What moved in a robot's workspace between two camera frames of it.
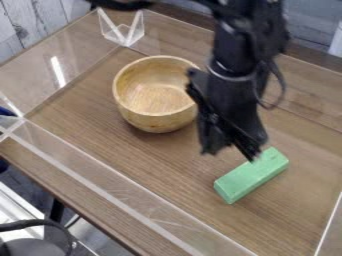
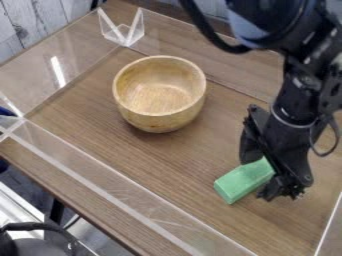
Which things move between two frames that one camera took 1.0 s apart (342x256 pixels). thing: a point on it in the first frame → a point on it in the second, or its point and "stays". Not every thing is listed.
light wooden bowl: x=152 y=94 stays
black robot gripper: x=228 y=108 → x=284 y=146
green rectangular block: x=250 y=175 stays
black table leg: x=58 y=209 stays
